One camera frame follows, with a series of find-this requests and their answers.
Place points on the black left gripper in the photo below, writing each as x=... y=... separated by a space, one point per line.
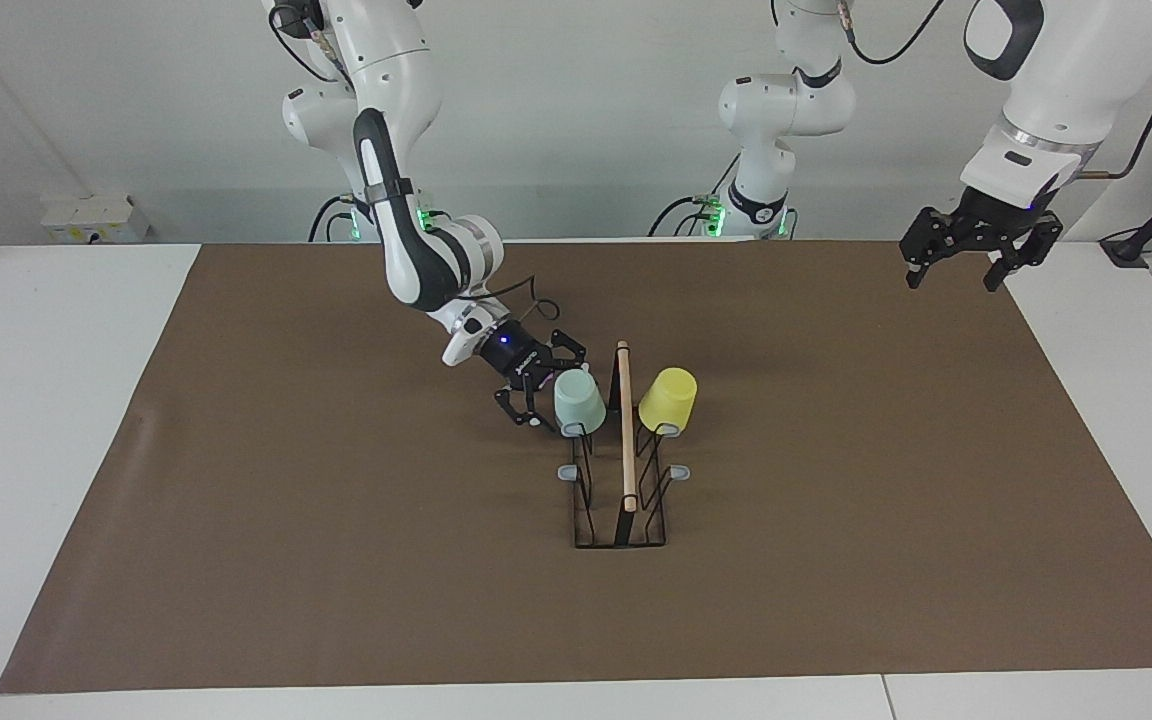
x=996 y=222

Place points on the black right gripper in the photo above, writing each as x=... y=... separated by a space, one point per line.
x=516 y=358

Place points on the pale green plastic cup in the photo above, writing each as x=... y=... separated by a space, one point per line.
x=579 y=402

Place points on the yellow plastic cup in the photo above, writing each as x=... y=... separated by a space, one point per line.
x=668 y=400

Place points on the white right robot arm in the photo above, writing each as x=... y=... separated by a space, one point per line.
x=406 y=240

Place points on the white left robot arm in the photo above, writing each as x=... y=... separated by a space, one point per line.
x=786 y=105

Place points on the brown table mat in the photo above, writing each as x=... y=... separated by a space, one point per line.
x=336 y=550

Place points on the white background box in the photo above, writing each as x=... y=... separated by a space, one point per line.
x=96 y=220

